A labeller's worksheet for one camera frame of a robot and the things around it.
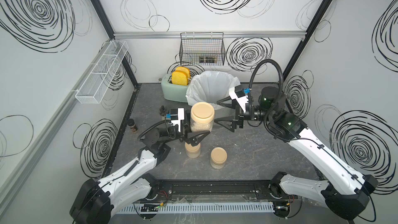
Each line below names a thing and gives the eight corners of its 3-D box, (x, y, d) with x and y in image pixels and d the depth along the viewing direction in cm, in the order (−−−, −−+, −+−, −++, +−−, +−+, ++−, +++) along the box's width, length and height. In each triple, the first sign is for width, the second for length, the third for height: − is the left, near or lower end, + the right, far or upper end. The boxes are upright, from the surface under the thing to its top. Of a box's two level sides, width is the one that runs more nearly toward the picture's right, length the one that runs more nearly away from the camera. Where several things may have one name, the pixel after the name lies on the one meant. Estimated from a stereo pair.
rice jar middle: (210, 169, 82) (211, 163, 74) (209, 154, 87) (210, 146, 79) (225, 169, 82) (228, 163, 74) (224, 154, 87) (226, 147, 79)
